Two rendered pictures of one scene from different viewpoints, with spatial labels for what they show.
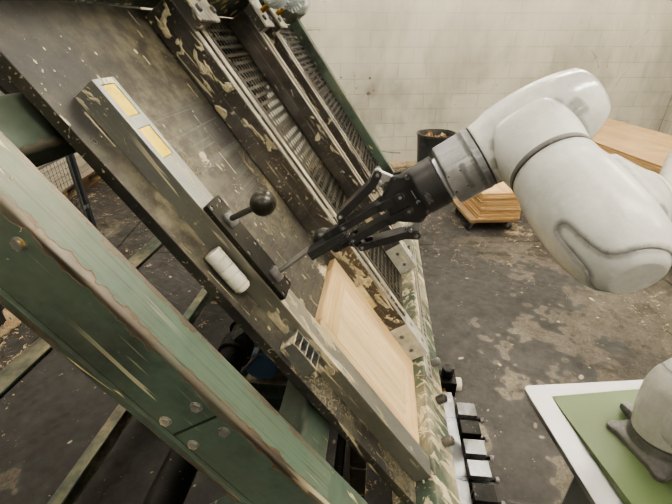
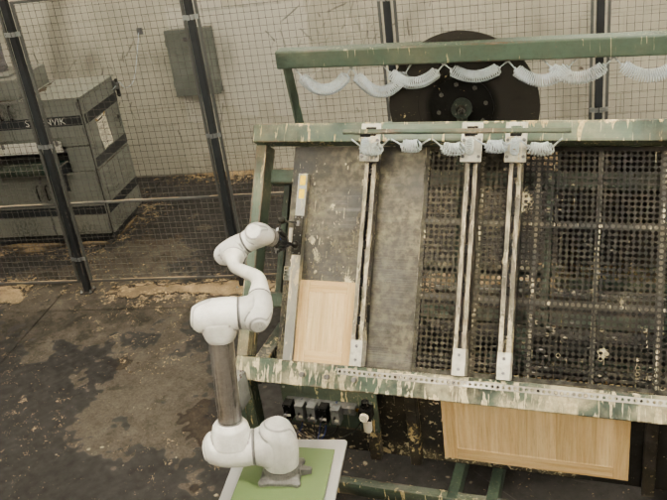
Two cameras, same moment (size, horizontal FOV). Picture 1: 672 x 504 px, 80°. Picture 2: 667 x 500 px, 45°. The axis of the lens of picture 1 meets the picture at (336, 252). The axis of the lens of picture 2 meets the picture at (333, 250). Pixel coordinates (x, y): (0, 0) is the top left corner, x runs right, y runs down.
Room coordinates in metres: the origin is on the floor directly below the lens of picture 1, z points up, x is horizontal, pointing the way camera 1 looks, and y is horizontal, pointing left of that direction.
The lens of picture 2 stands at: (1.80, -3.41, 3.17)
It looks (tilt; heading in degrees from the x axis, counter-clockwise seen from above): 26 degrees down; 106
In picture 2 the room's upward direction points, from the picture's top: 8 degrees counter-clockwise
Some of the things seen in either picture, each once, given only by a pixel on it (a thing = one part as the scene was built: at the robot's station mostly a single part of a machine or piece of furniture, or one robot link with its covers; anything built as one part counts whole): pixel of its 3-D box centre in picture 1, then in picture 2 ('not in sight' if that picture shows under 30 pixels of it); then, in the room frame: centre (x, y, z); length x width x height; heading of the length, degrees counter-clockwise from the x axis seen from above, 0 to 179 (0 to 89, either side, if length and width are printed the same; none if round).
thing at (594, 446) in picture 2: not in sight; (532, 424); (1.74, -0.15, 0.53); 0.90 x 0.02 x 0.55; 174
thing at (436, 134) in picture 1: (433, 157); not in sight; (5.22, -1.29, 0.33); 0.52 x 0.51 x 0.65; 4
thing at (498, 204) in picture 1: (484, 202); not in sight; (3.95, -1.56, 0.20); 0.61 x 0.53 x 0.40; 4
